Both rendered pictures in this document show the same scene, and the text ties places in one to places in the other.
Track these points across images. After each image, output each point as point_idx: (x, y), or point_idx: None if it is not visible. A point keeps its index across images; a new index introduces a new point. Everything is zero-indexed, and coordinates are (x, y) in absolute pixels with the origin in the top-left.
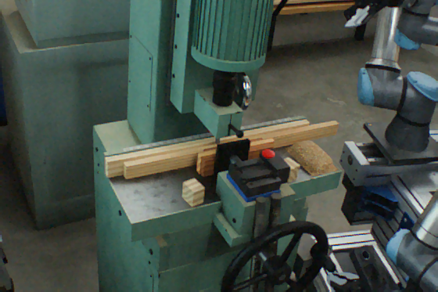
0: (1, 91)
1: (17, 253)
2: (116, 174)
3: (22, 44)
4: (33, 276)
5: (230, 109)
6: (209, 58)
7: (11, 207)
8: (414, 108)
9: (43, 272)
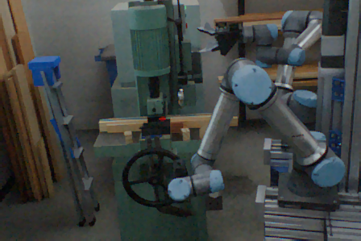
0: None
1: (106, 207)
2: (104, 130)
3: (115, 85)
4: (108, 219)
5: (155, 99)
6: (135, 70)
7: None
8: (296, 112)
9: (114, 218)
